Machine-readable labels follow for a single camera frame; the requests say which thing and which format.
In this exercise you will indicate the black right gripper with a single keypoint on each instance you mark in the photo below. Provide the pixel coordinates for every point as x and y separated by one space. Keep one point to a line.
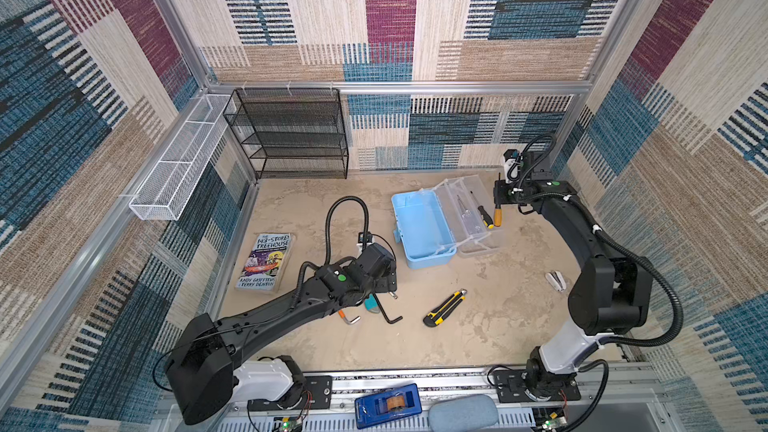
499 191

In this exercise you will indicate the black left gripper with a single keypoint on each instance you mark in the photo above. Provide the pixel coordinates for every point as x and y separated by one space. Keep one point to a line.
388 280

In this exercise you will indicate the teal utility knife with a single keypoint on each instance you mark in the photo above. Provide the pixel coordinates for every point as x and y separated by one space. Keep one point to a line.
371 305

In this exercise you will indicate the black handled screwdriver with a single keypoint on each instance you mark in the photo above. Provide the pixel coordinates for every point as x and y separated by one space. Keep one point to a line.
487 219

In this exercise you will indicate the orange hex key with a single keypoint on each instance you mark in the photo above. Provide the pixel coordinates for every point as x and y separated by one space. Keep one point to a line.
347 320

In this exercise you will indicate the clear tool box tray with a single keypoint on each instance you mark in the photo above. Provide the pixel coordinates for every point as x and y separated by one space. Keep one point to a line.
466 205

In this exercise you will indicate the small silver screwdriver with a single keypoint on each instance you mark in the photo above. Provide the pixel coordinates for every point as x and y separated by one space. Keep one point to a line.
461 206

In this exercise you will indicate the blue plastic tool box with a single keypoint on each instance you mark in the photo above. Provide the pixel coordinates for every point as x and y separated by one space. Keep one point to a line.
422 230

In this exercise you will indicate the yellow black utility knife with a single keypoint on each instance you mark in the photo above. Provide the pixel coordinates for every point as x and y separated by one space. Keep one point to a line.
439 314

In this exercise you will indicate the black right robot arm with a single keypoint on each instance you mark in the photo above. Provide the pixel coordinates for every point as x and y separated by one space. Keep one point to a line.
610 297

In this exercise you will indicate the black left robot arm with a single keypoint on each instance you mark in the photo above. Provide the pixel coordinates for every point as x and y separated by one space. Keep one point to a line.
209 367

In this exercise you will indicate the white stapler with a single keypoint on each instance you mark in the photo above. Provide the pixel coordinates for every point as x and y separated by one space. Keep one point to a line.
557 281

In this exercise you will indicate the colourful paperback book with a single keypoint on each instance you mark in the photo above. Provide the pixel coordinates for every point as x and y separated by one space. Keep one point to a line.
263 269

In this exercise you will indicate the blue tape dispenser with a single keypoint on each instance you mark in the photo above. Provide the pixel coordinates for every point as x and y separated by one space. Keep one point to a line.
387 406

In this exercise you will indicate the grey foam pad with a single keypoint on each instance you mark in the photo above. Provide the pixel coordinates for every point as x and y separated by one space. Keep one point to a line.
464 414

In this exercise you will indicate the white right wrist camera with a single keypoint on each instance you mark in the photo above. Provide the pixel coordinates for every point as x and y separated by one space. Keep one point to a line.
511 166

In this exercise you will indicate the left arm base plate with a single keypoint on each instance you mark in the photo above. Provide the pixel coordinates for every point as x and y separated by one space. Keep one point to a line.
313 390

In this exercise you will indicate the black wire mesh shelf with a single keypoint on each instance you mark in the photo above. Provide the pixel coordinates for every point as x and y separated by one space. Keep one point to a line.
290 133

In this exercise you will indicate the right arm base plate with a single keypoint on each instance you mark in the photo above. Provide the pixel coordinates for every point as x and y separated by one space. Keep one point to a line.
512 388

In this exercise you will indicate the white wire mesh basket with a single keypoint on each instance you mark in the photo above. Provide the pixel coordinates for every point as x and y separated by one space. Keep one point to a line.
164 194

